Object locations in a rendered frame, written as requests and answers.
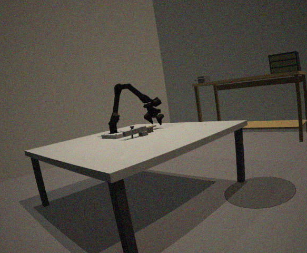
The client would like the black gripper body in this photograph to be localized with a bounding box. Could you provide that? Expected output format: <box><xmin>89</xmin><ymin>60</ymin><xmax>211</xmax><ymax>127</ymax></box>
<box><xmin>144</xmin><ymin>109</ymin><xmax>164</xmax><ymax>121</ymax></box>

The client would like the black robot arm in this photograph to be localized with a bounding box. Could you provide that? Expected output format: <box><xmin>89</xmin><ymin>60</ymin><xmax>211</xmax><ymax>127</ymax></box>
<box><xmin>108</xmin><ymin>83</ymin><xmax>162</xmax><ymax>134</ymax></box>

